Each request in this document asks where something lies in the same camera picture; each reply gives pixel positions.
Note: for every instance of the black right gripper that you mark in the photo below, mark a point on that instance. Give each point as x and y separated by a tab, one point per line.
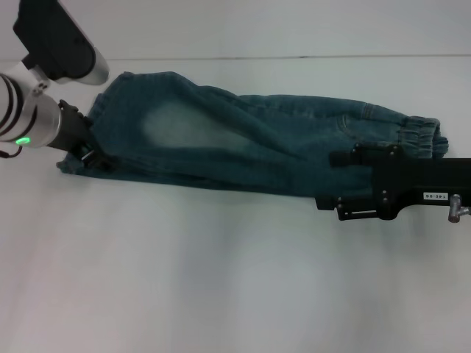
423	180

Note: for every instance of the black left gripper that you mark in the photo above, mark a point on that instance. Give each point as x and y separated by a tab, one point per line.
71	128

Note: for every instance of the blue denim shorts with embroidery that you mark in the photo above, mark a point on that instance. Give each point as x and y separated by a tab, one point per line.
257	147

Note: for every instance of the left wrist camera housing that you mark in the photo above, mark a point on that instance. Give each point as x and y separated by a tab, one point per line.
59	40

